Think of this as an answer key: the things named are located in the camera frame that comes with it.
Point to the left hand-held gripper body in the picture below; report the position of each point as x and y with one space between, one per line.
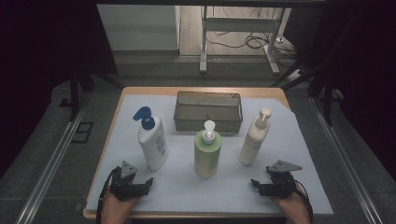
123 186

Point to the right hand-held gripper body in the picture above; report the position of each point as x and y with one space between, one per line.
280 182

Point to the white bottle with blue pump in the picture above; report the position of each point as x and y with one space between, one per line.
154 146

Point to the cream bottle with cream pump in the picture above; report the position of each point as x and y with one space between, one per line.
253 140

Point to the green bottle with white pump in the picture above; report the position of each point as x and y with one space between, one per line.
207 155

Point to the grey metal mesh basket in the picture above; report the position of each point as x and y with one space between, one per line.
208 112

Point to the person's left hand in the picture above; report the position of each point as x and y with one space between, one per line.
116 207

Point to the person's right hand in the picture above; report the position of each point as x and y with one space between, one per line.
289 203

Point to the black stand legs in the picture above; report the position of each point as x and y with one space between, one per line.
327 99

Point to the black stand leg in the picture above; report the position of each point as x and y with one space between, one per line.
74 93

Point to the dark curtain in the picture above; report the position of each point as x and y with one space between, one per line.
37 62
367 77

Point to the white cabinet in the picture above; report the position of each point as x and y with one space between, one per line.
137 28

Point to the aluminium floor rail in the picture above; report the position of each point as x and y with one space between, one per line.
46 174
345 161

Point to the white metal table frame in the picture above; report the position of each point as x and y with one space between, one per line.
204 40

